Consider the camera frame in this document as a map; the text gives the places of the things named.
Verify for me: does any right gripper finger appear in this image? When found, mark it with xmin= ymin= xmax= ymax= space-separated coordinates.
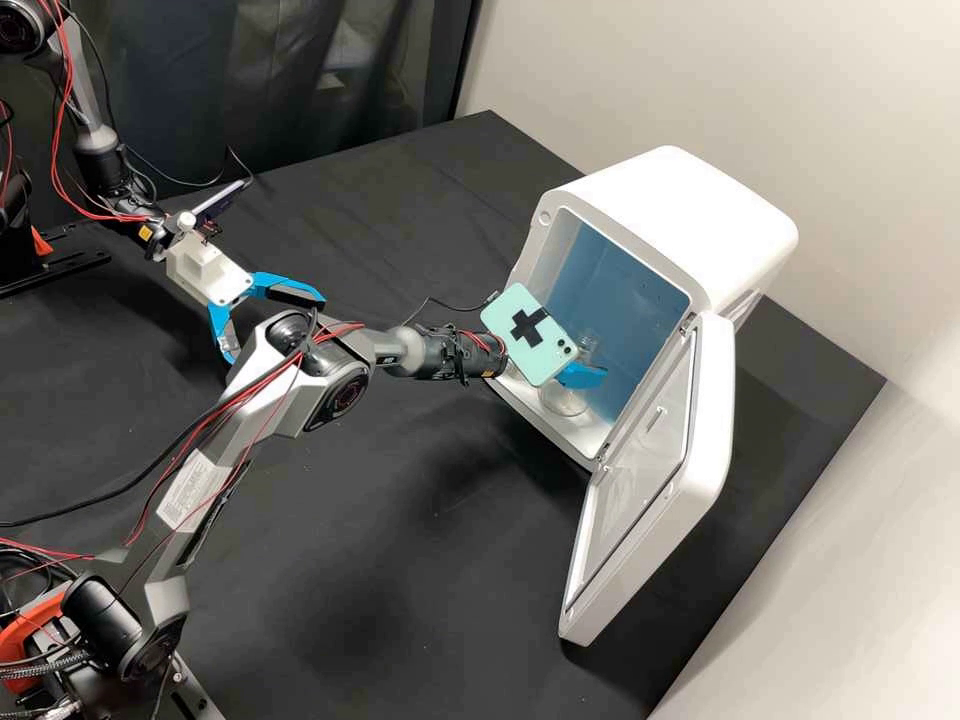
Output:
xmin=557 ymin=364 xmax=610 ymax=391

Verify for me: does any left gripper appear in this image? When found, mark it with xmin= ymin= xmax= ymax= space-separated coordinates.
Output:
xmin=164 ymin=242 xmax=329 ymax=367

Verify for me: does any clear flask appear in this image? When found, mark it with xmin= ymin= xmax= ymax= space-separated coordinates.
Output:
xmin=538 ymin=329 xmax=603 ymax=423

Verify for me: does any incubator door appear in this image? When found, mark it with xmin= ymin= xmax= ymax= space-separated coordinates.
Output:
xmin=557 ymin=310 xmax=741 ymax=649

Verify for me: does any white incubator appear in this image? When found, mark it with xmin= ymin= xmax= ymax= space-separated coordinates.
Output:
xmin=491 ymin=145 xmax=799 ymax=475

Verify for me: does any right wrist camera phone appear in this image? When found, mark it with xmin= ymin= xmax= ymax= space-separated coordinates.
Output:
xmin=479 ymin=282 xmax=581 ymax=389

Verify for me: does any wrist camera phone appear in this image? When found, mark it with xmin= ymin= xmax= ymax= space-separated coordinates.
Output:
xmin=139 ymin=177 xmax=254 ymax=261
xmin=479 ymin=282 xmax=581 ymax=389

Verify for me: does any left wrist camera phone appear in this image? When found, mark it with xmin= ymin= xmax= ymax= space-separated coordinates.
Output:
xmin=139 ymin=177 xmax=254 ymax=261

